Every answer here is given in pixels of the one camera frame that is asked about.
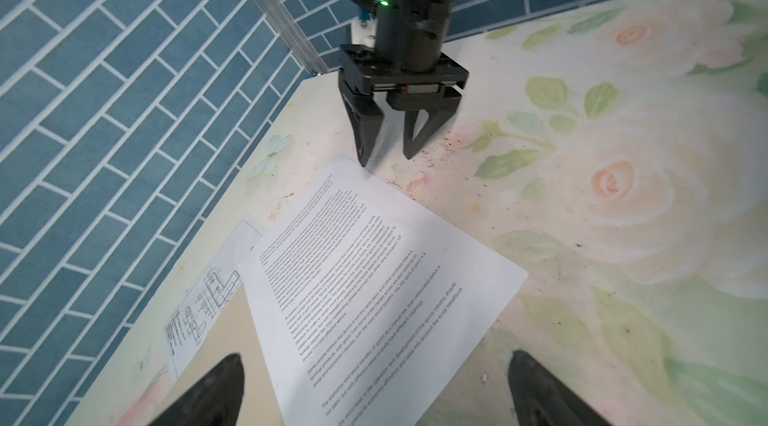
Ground white technical drawing sheet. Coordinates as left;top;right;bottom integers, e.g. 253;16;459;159
163;214;268;382

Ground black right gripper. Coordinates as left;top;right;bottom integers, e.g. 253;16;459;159
339;0;468;167

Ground aluminium left corner post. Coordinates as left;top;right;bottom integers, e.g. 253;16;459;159
253;0;330;75

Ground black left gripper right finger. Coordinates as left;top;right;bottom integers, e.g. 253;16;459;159
508;349;610;426

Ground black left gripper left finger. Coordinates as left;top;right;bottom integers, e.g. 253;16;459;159
149;353;245;426

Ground white printed text sheet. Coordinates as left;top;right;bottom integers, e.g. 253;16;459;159
242;157;527;425

